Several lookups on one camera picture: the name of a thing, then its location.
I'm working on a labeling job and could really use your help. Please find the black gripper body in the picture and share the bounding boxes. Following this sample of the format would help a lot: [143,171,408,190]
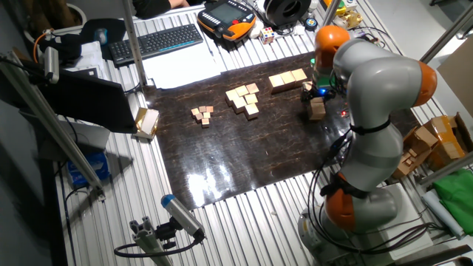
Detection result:
[308,85,333,100]

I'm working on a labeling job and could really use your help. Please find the forearm in black sleeve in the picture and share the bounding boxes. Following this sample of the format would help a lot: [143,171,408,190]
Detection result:
[132,0,174,20]

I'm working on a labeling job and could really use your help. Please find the white paper stack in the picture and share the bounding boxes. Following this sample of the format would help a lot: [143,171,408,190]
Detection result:
[64,40,109,81]

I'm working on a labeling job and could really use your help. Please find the green flange adapter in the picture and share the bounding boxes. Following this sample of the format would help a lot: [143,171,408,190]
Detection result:
[313,69,336,89]

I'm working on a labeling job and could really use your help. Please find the colourful puzzle cube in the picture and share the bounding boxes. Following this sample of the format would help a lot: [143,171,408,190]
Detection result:
[259,26,276,46]

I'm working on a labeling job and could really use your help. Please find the gold metal object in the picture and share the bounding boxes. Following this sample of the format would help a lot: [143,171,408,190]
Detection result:
[333,9,365,30]

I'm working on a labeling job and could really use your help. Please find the black filament spool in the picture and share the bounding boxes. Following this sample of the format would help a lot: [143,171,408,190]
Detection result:
[263,0,313,29]

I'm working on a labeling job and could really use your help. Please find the black marble pattern mat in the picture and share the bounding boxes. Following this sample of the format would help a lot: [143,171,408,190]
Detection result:
[142,53,422,211]

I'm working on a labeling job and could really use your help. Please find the orange black teach pendant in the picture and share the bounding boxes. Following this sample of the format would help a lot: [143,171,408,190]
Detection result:
[196,0,257,42]

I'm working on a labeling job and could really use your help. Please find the cardboard box yellow tape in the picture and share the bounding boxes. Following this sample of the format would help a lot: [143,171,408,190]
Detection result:
[423,112,473,171]

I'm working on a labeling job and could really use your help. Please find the large white paper sheet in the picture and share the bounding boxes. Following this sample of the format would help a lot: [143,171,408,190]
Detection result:
[142,42,227,90]

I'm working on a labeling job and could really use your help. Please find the flat cardboard sheet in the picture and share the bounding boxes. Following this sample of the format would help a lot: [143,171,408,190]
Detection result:
[437,46,473,112]

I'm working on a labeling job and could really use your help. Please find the gold white small box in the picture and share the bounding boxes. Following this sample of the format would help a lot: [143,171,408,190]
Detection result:
[132,106,161,141]

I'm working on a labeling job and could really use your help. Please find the black computer keyboard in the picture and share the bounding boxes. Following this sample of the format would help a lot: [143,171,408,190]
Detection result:
[108,24,205,68]

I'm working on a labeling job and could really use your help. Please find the white paper roll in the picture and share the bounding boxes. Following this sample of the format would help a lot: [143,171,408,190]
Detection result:
[421,189,466,240]

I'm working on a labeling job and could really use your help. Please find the green cloth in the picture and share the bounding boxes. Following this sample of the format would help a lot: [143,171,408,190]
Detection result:
[432,168,473,236]

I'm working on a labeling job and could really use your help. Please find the black metal bar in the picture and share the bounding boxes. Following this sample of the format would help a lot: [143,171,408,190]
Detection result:
[391,243,473,266]

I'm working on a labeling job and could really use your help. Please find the black mouse pad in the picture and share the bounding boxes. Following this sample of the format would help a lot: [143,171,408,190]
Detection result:
[78,18,127,51]

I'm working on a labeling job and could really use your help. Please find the grey computer mouse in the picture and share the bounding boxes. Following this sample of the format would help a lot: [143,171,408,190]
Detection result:
[93,27,109,46]

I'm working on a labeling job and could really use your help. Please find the black laptop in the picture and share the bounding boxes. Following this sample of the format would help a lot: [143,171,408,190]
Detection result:
[35,69,138,134]

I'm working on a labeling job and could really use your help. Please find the short aluminium profile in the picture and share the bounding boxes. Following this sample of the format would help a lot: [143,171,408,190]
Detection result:
[129,216,174,266]

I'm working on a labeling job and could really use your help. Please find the grey laptop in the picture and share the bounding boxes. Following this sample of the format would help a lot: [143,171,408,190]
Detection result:
[58,120,112,152]

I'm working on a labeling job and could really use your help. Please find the blue tissue pack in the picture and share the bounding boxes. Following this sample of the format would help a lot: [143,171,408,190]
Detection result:
[67,151,111,188]

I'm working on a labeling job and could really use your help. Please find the white round pot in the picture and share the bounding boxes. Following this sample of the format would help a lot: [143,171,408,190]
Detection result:
[21,2,88,45]

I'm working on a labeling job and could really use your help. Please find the black cloth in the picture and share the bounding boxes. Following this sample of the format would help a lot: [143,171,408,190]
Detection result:
[38,33,83,63]

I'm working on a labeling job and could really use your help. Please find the aluminium frame beam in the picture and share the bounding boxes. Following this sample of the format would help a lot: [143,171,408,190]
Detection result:
[0,51,107,202]
[418,150,473,188]
[120,0,149,89]
[319,0,343,29]
[420,2,473,64]

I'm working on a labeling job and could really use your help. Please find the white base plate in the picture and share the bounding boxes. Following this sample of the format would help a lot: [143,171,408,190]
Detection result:
[384,183,434,262]

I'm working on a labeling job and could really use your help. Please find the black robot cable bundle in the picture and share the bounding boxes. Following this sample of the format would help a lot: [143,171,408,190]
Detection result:
[306,168,448,258]

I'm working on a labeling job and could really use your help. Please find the silver camera blue cap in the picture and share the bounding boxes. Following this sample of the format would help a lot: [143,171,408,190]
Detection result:
[160,194,206,240]

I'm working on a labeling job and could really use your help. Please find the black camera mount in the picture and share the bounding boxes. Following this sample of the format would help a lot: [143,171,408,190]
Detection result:
[154,217,178,250]

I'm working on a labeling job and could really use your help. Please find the black camera cable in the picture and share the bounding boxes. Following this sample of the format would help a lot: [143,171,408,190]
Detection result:
[113,231,205,259]

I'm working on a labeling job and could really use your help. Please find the silver depth camera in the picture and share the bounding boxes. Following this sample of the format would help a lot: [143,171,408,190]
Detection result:
[43,46,61,85]

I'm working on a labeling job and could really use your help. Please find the orange camera cable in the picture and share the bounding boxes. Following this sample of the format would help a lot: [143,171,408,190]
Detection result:
[32,29,52,64]

